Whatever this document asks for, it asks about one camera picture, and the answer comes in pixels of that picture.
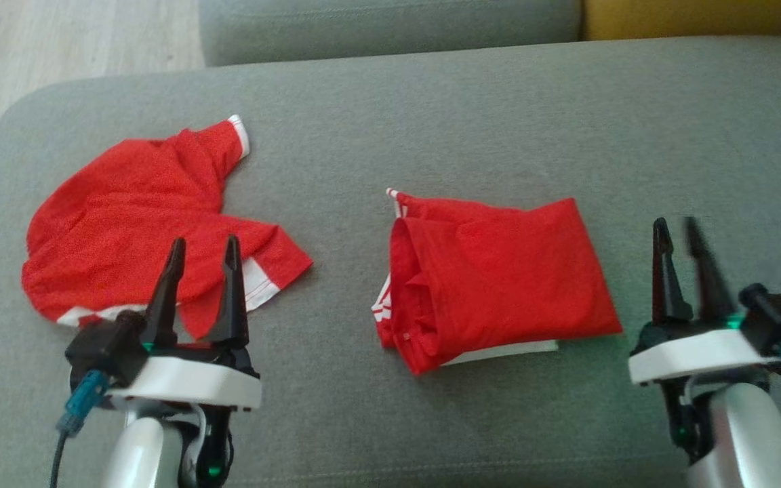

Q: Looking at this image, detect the grey sofa back cushion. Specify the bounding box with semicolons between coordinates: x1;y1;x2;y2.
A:
198;0;583;67

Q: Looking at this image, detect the yellow sofa cushion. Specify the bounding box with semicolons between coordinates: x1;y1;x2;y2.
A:
580;0;781;41

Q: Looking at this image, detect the grey sofa seat cushion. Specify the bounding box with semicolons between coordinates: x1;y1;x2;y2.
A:
0;35;781;488

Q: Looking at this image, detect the red shorts white trim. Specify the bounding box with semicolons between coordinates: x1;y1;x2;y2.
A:
22;115;315;340

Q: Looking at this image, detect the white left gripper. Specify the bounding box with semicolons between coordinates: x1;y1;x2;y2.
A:
104;234;263;488

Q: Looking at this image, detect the red white basketball jersey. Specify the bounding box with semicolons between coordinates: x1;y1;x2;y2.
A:
371;187;624;376

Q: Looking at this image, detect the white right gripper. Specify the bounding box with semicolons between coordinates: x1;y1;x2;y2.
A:
627;216;781;465

